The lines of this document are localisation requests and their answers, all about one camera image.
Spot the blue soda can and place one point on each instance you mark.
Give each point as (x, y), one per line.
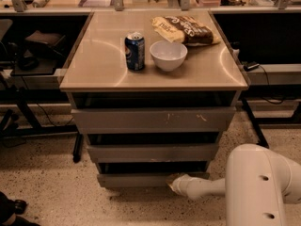
(135, 51)

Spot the black desk leg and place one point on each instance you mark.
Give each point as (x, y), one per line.
(77, 149)
(261, 138)

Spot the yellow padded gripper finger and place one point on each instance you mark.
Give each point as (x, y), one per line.
(174, 180)

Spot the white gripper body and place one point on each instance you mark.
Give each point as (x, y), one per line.
(182, 185)

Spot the black power adapter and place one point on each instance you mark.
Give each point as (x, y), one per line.
(250, 66)

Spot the black desk leg left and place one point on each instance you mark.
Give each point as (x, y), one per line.
(77, 149)

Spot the grey middle drawer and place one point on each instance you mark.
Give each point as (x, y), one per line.
(156, 153)

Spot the grey drawer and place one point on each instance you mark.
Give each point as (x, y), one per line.
(134, 179)
(152, 120)
(156, 153)

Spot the white bowl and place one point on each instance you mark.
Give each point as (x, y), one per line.
(168, 56)

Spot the dark box under desk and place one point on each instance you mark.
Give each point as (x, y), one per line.
(48, 45)

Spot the grey top drawer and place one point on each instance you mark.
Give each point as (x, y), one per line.
(152, 120)

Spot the grey drawer cabinet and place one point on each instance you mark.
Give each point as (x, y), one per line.
(98, 78)

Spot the brown chip bag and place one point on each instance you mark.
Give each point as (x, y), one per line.
(184, 29)

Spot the grey bottom drawer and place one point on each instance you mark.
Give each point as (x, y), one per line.
(134, 179)

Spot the black desk leg right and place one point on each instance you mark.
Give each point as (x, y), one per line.
(261, 138)

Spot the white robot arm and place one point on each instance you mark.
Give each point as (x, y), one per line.
(257, 185)

